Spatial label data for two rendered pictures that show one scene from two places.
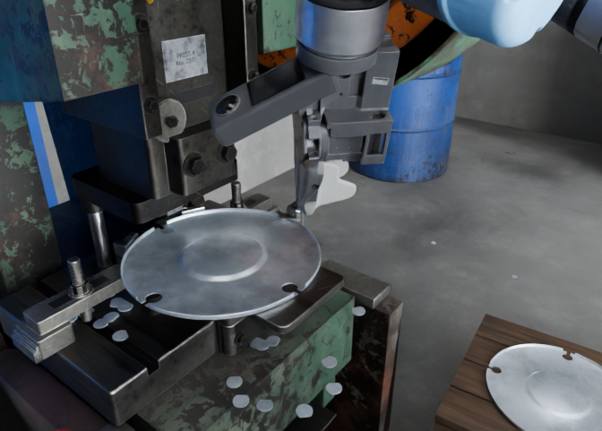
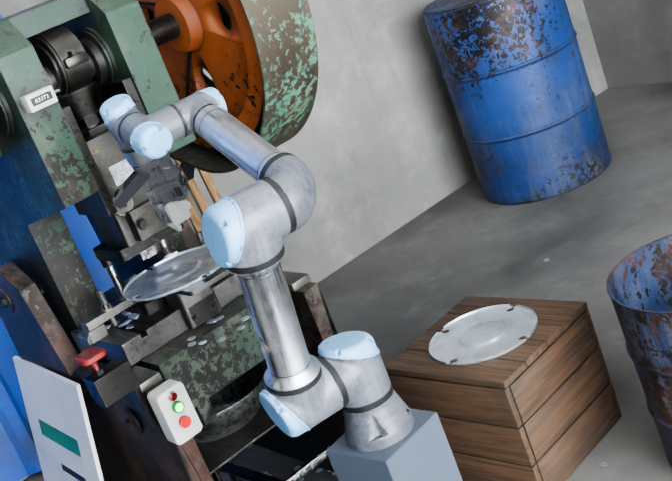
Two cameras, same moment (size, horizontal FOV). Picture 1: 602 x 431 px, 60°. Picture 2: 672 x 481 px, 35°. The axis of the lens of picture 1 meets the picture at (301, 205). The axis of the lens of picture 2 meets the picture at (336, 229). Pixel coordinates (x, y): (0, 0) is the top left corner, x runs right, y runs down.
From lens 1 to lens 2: 1.99 m
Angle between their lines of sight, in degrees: 20
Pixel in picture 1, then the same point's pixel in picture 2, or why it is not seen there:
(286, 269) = (206, 269)
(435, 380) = not seen: hidden behind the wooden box
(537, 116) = not seen: outside the picture
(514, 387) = (451, 338)
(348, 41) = (139, 161)
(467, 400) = (411, 354)
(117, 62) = (84, 185)
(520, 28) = (154, 154)
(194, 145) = (139, 213)
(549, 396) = (472, 337)
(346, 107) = (161, 180)
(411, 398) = not seen: hidden behind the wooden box
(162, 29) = (107, 161)
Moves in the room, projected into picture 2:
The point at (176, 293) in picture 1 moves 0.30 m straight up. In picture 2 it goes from (147, 293) to (97, 182)
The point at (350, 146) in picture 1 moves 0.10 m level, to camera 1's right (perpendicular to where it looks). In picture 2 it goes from (171, 195) to (210, 183)
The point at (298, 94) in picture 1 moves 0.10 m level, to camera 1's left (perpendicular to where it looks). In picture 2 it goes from (136, 182) to (98, 194)
